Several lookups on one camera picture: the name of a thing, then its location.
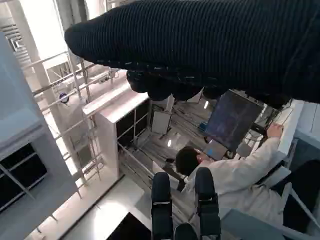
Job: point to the white desk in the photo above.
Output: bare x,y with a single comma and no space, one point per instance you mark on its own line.
290,125

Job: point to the grey office chair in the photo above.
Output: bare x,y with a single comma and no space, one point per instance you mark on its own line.
250,225

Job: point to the white metal rack frame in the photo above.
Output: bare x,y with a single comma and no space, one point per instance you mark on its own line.
82,105

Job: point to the dark computer monitor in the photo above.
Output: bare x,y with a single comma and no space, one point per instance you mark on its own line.
232,120

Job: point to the small white mesh cabinet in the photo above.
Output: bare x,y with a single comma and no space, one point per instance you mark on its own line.
107,135

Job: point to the grey laptop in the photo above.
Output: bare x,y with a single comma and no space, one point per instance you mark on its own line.
215,150

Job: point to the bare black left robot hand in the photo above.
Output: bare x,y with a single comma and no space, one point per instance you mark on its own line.
161,200

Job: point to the person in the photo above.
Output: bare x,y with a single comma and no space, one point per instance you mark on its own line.
240,180

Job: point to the large white mesh cabinet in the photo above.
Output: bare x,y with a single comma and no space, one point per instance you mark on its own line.
25,125

